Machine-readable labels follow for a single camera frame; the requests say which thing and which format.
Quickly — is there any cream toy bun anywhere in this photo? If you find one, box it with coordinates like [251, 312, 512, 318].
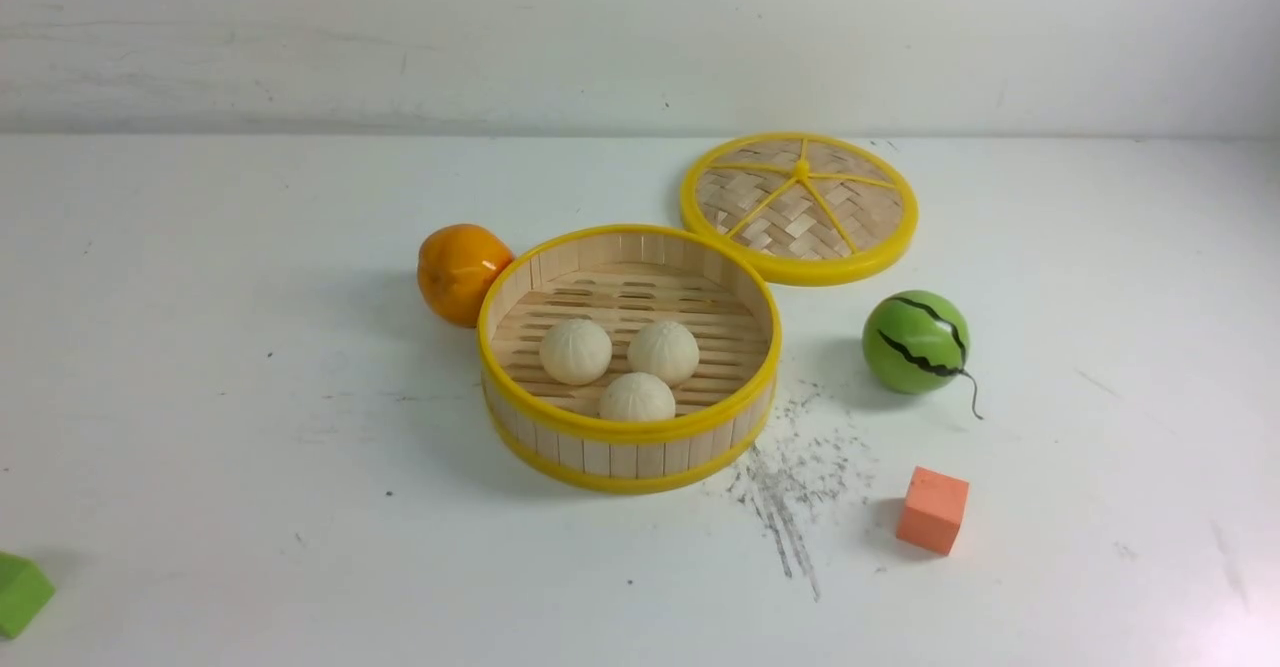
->
[539, 319, 613, 387]
[627, 320, 700, 387]
[598, 373, 676, 424]

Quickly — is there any bamboo steamer tray yellow rim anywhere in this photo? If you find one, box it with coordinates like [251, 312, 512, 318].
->
[476, 224, 782, 494]

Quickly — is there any woven bamboo steamer lid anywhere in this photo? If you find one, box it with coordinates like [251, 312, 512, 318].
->
[678, 131, 919, 287]

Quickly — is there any orange toy tangerine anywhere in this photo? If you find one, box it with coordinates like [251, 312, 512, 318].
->
[417, 221, 515, 328]

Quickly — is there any green toy watermelon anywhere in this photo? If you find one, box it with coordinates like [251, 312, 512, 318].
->
[861, 289, 983, 420]

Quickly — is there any orange foam cube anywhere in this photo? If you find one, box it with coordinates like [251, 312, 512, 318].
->
[895, 466, 970, 556]

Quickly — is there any green foam block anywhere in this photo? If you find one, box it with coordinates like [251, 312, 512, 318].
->
[0, 552, 56, 640]

